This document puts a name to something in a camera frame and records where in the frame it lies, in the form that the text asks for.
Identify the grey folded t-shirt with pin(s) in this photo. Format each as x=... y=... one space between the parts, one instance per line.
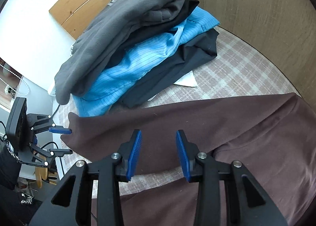
x=111 y=31

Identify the black folded garment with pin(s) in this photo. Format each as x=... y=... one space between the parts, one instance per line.
x=188 y=5

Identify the person's left forearm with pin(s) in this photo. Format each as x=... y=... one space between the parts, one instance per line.
x=8 y=166

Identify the wooden stool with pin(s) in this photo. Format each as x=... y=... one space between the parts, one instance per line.
x=40 y=175

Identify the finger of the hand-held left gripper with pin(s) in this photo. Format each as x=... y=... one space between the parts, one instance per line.
x=61 y=152
x=60 y=130

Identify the brown sweater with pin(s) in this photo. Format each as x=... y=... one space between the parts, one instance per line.
x=246 y=129

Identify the stack of folded clothes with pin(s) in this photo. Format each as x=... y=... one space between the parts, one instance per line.
x=138 y=68

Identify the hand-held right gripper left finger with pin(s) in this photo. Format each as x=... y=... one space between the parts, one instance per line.
x=134 y=157

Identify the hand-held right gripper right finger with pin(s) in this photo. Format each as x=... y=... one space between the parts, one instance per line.
x=184 y=157

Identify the pink plaid blanket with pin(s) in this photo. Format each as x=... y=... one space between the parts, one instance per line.
x=234 y=68

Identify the pine plank board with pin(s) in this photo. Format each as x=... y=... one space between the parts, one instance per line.
x=93 y=1

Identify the dark navy folded garment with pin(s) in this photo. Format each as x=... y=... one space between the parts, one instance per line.
x=172 y=73

